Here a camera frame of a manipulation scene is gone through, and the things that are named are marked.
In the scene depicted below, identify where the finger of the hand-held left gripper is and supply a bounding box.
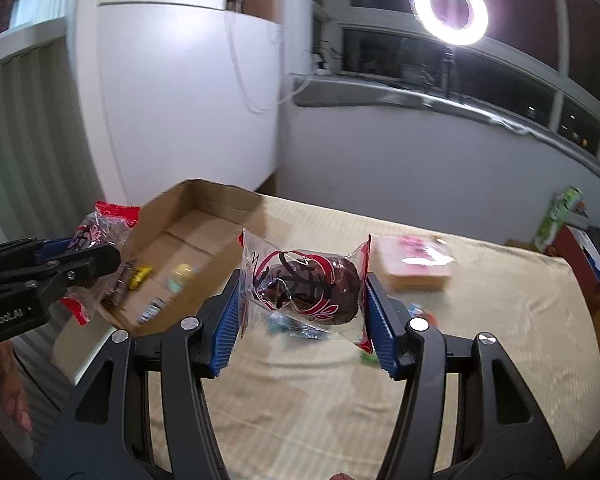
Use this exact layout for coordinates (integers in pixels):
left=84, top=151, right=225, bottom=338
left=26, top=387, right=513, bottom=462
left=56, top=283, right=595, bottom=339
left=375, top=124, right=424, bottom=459
left=0, top=237, right=81, bottom=273
left=0, top=244, right=122, bottom=311

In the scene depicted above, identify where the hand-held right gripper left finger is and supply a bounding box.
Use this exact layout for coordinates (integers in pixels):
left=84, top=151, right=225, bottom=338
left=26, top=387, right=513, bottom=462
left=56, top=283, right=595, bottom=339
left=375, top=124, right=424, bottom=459
left=45, top=270, right=246, bottom=480

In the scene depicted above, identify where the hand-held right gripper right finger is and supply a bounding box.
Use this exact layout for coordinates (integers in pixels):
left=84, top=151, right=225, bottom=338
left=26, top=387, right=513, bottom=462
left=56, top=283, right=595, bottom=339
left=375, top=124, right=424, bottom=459
left=365, top=271, right=568, bottom=480

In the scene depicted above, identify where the red clear snack packet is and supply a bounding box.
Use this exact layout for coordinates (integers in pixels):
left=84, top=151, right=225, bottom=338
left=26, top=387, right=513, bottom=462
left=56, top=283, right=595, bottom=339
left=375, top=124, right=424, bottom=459
left=237, top=228, right=376, bottom=356
left=62, top=200, right=142, bottom=326

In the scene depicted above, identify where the yellow candy packet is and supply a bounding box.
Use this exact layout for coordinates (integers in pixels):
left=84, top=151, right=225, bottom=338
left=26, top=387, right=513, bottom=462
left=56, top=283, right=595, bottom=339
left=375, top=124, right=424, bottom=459
left=128, top=266, right=155, bottom=291

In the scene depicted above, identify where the green yellow jelly cup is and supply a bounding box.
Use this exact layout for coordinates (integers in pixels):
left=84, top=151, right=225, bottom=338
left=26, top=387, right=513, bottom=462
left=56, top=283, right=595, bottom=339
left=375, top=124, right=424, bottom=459
left=167, top=262, right=201, bottom=291

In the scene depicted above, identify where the cardboard box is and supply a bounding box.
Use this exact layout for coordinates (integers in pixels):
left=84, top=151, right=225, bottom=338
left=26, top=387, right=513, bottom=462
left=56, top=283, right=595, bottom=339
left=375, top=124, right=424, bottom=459
left=52, top=178, right=273, bottom=378

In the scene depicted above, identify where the person's left hand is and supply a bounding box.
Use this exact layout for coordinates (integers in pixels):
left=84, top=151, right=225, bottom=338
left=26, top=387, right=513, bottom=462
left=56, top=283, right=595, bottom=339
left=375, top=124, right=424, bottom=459
left=0, top=345, right=35, bottom=433

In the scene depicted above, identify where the colourful wrapped candy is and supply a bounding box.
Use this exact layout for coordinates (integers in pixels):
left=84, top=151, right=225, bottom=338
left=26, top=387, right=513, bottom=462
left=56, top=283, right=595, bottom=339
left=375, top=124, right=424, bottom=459
left=407, top=302, right=438, bottom=326

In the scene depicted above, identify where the clear blue candy wrapper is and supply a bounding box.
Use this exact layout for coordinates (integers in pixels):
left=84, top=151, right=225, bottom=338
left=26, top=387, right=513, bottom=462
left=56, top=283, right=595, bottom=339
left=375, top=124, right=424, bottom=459
left=267, top=310, right=331, bottom=342

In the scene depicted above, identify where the sliced bread packet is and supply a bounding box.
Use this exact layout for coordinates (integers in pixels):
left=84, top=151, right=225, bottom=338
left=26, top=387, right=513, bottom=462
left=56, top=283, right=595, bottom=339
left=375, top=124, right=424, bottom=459
left=370, top=232, right=458, bottom=291

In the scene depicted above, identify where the white cabinet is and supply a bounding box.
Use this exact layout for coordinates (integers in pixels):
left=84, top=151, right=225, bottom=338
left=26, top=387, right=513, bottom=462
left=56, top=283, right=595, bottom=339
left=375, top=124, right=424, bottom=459
left=75, top=0, right=286, bottom=211

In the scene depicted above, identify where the green bag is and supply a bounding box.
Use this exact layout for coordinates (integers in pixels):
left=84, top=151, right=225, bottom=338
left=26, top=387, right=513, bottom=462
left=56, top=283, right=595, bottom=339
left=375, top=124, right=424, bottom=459
left=535, top=187, right=583, bottom=251

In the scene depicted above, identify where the red box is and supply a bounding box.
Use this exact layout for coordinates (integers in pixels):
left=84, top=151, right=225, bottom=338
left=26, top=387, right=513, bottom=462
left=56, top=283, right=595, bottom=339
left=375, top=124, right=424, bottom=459
left=552, top=225, right=600, bottom=286

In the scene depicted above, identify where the black tripod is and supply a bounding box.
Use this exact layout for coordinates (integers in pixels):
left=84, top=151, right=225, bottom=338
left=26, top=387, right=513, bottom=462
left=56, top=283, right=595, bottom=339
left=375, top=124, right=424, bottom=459
left=440, top=45, right=457, bottom=98

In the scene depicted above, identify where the white cable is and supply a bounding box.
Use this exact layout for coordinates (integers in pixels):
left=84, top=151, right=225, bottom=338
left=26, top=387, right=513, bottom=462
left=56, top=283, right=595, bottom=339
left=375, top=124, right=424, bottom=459
left=225, top=0, right=306, bottom=113

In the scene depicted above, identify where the ring light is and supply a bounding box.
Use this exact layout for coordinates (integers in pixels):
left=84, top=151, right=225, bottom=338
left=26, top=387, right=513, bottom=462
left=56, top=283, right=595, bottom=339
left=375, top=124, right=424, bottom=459
left=409, top=0, right=490, bottom=46

